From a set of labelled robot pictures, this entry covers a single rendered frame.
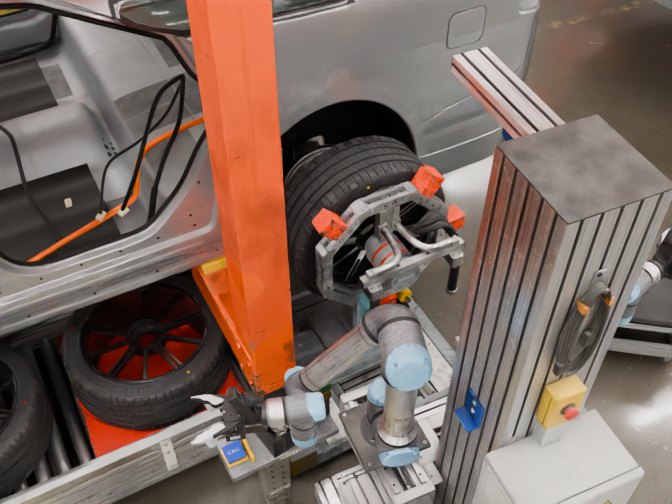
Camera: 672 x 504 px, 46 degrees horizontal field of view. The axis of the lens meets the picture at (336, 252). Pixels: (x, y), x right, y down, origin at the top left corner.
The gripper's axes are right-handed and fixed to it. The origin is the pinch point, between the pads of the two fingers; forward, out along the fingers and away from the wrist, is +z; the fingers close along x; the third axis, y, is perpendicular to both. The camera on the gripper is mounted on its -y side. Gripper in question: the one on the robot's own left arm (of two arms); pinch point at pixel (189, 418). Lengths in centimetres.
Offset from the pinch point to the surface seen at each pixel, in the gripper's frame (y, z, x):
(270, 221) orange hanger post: -23, -28, 51
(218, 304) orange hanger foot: 44, -6, 91
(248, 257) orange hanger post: -11, -20, 50
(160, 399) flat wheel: 67, 19, 67
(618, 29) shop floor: 75, -301, 366
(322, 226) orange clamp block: 3, -46, 79
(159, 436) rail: 77, 21, 59
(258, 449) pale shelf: 74, -15, 43
